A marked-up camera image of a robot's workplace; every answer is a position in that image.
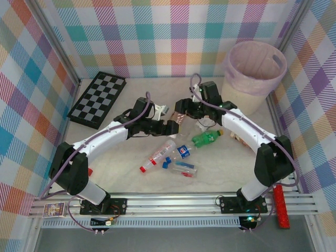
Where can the white orange label clear bottle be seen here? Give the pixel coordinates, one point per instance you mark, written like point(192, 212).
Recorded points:
point(202, 126)

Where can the red tape roll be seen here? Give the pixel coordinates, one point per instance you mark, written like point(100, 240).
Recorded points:
point(90, 172)

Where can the beige round bin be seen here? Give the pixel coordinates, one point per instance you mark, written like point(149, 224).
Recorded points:
point(241, 99)

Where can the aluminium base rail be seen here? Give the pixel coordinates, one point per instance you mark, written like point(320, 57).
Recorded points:
point(170, 204)

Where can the clear blue-red label bottle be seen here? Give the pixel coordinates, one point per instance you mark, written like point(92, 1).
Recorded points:
point(183, 169)

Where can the blue label clear bottle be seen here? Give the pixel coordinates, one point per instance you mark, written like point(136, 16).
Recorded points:
point(183, 151)

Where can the black connector board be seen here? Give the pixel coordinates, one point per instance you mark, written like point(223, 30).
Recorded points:
point(248, 221)
point(101, 222)

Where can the aluminium frame post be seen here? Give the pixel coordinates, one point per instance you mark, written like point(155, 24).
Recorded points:
point(59, 42)
point(295, 21)

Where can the green plastic bottle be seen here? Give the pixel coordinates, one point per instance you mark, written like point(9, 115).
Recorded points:
point(207, 137)

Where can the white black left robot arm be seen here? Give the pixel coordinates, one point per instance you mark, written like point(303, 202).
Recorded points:
point(105, 136)

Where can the purple plastic bin liner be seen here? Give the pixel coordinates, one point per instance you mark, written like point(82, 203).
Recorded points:
point(232, 63)

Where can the playing card deck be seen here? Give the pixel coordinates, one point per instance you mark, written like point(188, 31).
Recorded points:
point(53, 210)

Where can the black grey chessboard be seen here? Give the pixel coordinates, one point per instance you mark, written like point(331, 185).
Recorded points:
point(97, 101)

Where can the orange label plastic bottle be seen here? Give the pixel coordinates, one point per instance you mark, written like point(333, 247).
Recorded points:
point(237, 137)

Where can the clear plastic cup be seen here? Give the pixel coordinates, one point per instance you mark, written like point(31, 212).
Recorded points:
point(185, 129)

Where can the aluminium frame side bar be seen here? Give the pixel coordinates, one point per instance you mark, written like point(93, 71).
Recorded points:
point(275, 115)

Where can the red toy microphone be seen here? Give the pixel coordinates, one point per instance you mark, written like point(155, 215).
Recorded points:
point(281, 207)

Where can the brown plastic bottle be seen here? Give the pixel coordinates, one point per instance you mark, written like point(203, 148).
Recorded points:
point(178, 117)

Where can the red cap clear bottle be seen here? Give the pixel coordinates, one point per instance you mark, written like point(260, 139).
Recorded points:
point(161, 152)

